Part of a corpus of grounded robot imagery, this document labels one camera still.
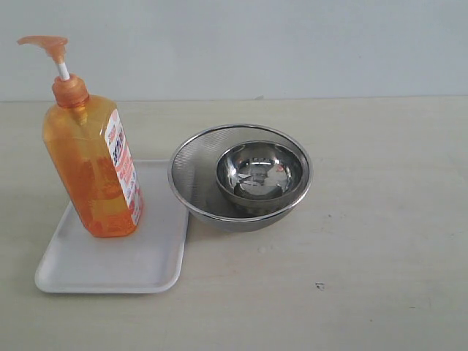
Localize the orange dish soap pump bottle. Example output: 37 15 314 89
18 36 143 238

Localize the steel mesh colander bowl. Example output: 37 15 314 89
167 124 313 233

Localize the small stainless steel bowl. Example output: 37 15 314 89
215 140 306 212

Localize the white rectangular plastic tray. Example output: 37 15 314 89
34 159 189 294

